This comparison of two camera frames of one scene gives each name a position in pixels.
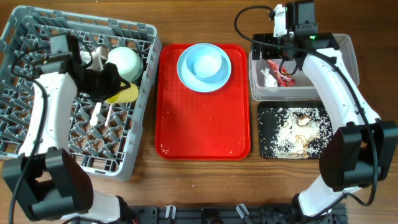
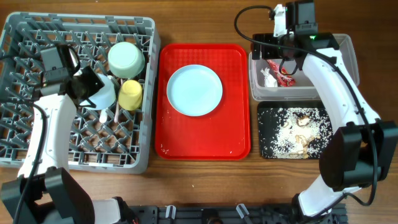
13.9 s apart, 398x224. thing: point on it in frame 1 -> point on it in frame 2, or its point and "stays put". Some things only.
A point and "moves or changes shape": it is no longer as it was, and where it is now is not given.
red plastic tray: [203, 126] stays put
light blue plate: [204, 67] -> [194, 90]
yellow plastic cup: [128, 94] moves or changes shape
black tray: [293, 130] stays put
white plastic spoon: [94, 118] -> [103, 116]
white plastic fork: [109, 115] -> [115, 118]
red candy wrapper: [283, 79] stays put
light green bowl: [204, 61] moves or changes shape
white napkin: [269, 81] stays put
